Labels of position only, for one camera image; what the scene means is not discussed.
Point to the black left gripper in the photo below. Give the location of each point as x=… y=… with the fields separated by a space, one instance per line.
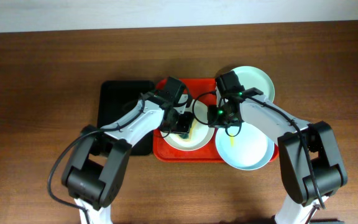
x=188 y=116

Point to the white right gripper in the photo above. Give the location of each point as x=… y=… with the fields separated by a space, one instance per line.
x=212 y=121

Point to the black plastic tray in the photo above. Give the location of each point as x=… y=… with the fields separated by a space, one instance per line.
x=118 y=97

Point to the red plastic tray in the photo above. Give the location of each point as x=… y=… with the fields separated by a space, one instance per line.
x=208 y=153

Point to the mint green plate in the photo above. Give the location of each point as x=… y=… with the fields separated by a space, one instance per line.
x=251 y=77

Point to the light blue plate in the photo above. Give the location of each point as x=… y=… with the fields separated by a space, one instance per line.
x=251 y=149

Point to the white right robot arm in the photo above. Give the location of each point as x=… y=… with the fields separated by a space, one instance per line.
x=311 y=165

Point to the white plate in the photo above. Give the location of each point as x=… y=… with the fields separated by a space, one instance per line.
x=202 y=134

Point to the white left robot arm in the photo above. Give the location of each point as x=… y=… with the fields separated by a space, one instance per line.
x=96 y=167

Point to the green and yellow sponge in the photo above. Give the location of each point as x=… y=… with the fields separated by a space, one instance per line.
x=187 y=136

